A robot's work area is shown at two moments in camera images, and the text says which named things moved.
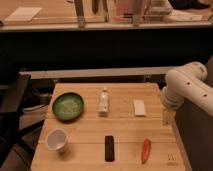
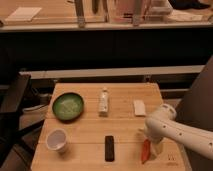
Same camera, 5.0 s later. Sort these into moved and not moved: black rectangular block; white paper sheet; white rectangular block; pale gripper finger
Moved: pale gripper finger
Not moved: black rectangular block; white rectangular block; white paper sheet
